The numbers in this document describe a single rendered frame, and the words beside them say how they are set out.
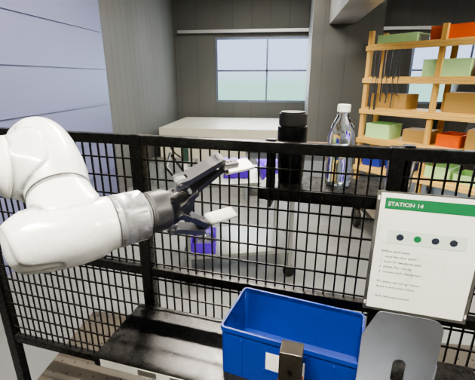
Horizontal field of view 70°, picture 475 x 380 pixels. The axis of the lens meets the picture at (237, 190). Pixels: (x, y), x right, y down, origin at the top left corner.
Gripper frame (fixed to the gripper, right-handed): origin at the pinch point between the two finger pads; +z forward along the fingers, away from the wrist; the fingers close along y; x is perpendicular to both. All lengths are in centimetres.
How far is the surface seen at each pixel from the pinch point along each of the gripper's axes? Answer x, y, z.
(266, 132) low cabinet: 316, -233, 351
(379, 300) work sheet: -29.9, -18.7, 28.6
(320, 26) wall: 389, -77, 474
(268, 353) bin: -25.0, -26.3, -0.8
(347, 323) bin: -29.4, -24.3, 20.8
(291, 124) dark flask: 8.9, 8.4, 19.9
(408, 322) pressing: -37.8, 2.7, 6.5
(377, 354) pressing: -38.3, -5.0, 4.1
